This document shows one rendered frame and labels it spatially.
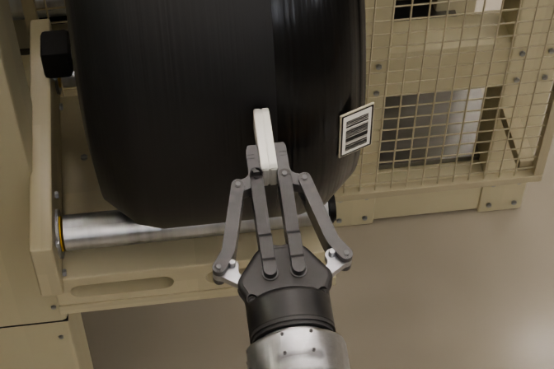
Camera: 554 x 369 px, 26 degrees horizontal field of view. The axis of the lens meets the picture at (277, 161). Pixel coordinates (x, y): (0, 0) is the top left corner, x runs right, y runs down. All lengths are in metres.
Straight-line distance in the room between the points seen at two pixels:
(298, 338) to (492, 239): 1.66
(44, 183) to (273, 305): 0.54
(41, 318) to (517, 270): 1.18
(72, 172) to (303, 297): 0.73
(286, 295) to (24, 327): 0.81
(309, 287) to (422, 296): 1.50
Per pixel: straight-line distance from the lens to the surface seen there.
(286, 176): 1.11
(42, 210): 1.47
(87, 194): 1.67
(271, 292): 1.03
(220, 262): 1.07
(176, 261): 1.51
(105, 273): 1.51
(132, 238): 1.49
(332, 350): 1.01
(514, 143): 2.36
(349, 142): 1.22
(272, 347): 1.01
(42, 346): 1.83
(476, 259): 2.60
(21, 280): 1.69
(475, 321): 2.51
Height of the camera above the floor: 2.10
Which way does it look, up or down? 50 degrees down
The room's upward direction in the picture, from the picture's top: straight up
